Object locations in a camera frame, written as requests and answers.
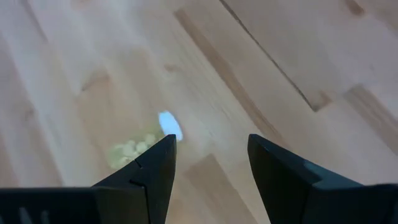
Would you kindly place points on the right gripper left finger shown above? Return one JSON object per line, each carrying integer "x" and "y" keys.
{"x": 152, "y": 174}

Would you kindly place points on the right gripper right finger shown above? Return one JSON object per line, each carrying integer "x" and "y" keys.
{"x": 286, "y": 186}

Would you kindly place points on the yellow translucent pill bottle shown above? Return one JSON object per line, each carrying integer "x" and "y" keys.
{"x": 130, "y": 149}

